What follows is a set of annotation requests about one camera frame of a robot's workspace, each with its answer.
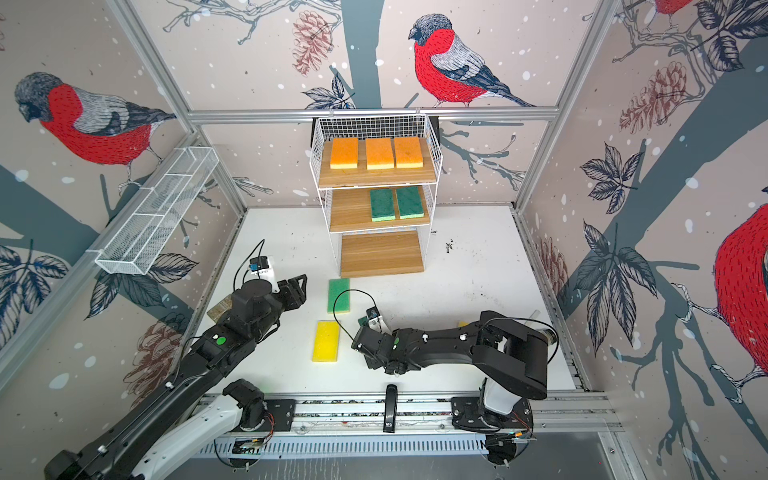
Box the orange sponge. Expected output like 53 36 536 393
394 137 424 169
365 138 395 170
330 137 359 170

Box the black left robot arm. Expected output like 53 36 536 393
44 274 307 479

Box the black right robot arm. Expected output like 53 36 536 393
351 310 559 437

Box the bottom wooden shelf board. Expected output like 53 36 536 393
340 230 424 278

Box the top wooden shelf board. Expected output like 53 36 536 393
316 139 438 189

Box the light green sponge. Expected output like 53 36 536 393
327 278 351 314

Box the yellow sponge left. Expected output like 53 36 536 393
311 321 340 363

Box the black handle on rail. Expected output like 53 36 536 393
382 384 398 434

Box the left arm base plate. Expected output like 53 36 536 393
238 399 297 433

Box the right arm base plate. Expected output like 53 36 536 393
450 396 534 434

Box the white wire wall basket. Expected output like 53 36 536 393
95 146 219 275

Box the white wire three-tier shelf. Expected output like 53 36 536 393
309 113 443 278

